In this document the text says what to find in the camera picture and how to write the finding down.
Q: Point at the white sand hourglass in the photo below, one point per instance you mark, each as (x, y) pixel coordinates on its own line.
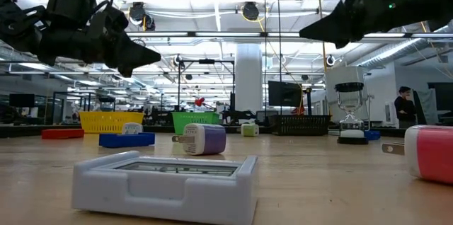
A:
(349, 87)

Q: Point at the yellow plastic basket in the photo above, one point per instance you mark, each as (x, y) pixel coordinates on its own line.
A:
(102, 122)

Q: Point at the green white USB charger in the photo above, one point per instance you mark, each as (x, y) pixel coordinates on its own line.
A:
(250, 130)

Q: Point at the black aluminium table frame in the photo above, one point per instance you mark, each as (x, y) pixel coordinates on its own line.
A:
(21, 131)

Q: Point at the white plastic tray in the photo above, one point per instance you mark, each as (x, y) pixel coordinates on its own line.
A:
(159, 196)

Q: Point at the red round object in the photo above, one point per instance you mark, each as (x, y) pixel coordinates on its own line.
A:
(199, 102)

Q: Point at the white structural column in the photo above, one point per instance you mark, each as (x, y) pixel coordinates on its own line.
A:
(248, 76)

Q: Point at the green plastic basket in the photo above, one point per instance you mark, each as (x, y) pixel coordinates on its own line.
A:
(193, 117)

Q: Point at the red digital thermometer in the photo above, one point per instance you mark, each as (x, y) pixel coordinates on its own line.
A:
(62, 133)

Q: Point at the blue sand hourglass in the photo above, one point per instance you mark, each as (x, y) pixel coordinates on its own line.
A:
(107, 99)

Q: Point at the black plastic basket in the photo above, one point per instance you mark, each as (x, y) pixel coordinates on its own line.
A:
(301, 126)

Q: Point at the black metal gantry frame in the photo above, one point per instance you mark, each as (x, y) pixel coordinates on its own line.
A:
(207, 61)

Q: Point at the purple white USB charger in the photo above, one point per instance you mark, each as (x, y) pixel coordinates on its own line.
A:
(209, 139)

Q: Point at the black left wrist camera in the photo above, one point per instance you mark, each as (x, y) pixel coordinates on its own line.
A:
(109, 21)

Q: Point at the background black robot arm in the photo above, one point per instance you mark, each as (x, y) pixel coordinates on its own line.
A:
(237, 115)

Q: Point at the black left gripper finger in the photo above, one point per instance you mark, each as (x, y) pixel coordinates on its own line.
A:
(134, 67)
(136, 50)

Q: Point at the blue white USB charger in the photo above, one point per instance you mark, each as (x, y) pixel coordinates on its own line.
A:
(131, 128)

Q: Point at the person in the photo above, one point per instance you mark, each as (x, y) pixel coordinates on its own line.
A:
(405, 110)

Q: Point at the small black monitor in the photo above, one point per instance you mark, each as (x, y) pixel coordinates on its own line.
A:
(22, 100)

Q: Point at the large black monitor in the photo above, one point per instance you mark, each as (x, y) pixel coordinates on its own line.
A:
(444, 96)

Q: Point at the long ceiling light bar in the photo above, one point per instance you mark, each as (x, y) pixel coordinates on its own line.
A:
(226, 34)

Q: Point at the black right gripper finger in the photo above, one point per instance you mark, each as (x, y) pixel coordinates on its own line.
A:
(339, 37)
(336, 20)

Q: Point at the white wall picture frame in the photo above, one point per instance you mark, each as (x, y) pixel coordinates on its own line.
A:
(388, 112)

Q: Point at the pink white USB charger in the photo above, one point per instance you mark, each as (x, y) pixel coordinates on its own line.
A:
(431, 154)

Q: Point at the black monitor on stand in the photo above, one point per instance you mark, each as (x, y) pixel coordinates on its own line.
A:
(285, 94)

